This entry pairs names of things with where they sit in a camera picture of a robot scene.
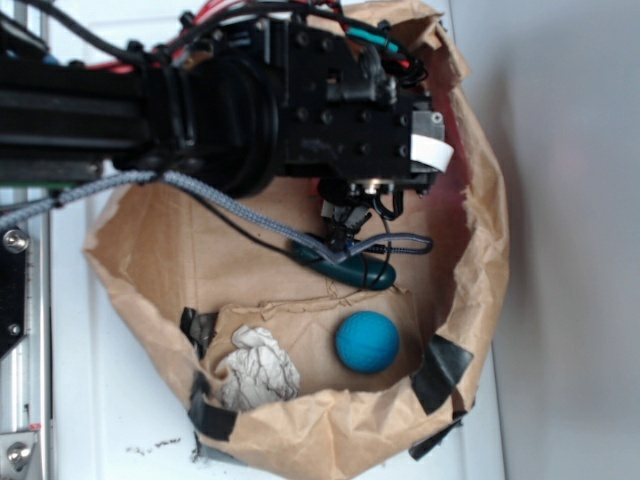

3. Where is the blue rubber ball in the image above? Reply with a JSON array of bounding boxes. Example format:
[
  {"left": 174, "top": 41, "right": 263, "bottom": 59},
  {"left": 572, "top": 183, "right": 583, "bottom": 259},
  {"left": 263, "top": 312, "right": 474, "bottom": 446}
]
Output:
[{"left": 335, "top": 311, "right": 400, "bottom": 374}]

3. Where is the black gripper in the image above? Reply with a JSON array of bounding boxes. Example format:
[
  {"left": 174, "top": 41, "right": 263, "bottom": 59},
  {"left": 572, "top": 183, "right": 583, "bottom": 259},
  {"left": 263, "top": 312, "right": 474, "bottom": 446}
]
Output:
[{"left": 269, "top": 17, "right": 455, "bottom": 201}]

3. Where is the thin black cable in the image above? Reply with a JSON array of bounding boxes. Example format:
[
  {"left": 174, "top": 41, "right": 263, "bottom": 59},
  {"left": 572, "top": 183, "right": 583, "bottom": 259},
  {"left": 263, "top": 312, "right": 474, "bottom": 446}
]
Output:
[{"left": 159, "top": 172, "right": 401, "bottom": 290}]

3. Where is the grey braided cable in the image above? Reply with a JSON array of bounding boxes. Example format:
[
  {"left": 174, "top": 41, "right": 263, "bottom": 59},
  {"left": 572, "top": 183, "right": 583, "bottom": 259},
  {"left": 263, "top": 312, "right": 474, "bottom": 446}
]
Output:
[{"left": 0, "top": 169, "right": 434, "bottom": 266}]

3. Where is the aluminium frame rail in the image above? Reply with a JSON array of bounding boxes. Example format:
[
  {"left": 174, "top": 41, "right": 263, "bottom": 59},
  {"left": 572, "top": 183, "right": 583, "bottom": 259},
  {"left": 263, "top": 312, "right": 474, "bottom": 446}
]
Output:
[{"left": 1, "top": 215, "right": 55, "bottom": 479}]

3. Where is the black metal bracket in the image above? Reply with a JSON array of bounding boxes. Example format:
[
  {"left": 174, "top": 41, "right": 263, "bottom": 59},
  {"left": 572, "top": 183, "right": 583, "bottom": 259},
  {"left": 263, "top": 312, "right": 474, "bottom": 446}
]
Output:
[{"left": 0, "top": 227, "right": 30, "bottom": 358}]

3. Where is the brown paper bag liner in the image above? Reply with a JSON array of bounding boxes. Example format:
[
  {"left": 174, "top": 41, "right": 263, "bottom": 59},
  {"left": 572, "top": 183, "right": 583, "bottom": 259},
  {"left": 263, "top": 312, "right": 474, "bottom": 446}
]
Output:
[{"left": 85, "top": 1, "right": 509, "bottom": 479}]

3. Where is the crumpled white paper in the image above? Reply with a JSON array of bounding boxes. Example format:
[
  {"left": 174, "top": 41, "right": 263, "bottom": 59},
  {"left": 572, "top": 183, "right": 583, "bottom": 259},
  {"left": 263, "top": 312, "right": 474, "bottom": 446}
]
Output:
[{"left": 216, "top": 326, "right": 301, "bottom": 412}]

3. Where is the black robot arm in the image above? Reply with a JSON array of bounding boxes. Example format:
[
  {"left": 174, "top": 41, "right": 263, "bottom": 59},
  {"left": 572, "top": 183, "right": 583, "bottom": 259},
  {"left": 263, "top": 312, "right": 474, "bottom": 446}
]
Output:
[{"left": 1, "top": 1, "right": 453, "bottom": 197}]

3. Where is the dark green toy cucumber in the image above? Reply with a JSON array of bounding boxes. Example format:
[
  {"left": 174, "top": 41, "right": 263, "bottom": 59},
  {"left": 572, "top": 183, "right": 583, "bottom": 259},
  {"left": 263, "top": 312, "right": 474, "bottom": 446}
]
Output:
[{"left": 291, "top": 241, "right": 397, "bottom": 291}]

